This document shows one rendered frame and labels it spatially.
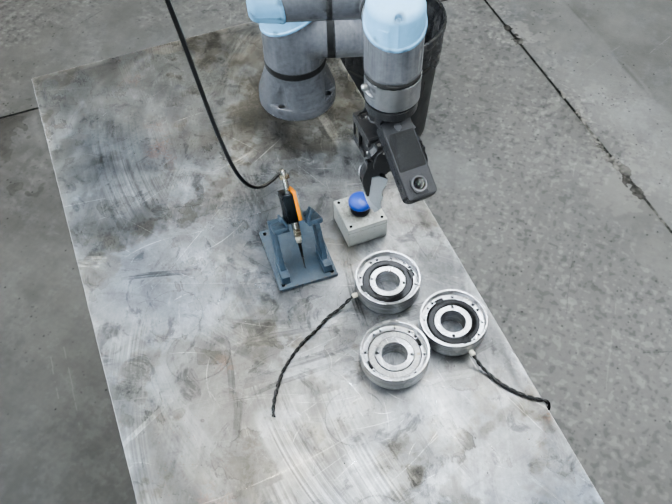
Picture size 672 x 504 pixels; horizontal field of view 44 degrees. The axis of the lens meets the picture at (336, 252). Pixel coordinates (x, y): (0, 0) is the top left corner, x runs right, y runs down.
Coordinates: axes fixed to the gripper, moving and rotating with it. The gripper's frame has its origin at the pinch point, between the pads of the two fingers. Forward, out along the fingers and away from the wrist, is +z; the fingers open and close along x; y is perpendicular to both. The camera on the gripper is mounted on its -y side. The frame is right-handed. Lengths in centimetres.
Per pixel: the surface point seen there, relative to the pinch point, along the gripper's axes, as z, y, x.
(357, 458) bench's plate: 16.4, -29.2, 17.4
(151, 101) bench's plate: 16, 54, 27
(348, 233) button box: 12.5, 6.3, 4.7
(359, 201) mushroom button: 8.8, 9.2, 1.6
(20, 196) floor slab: 96, 118, 69
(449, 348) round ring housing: 12.8, -19.5, -1.4
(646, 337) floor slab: 96, 4, -80
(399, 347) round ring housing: 14.7, -15.6, 5.0
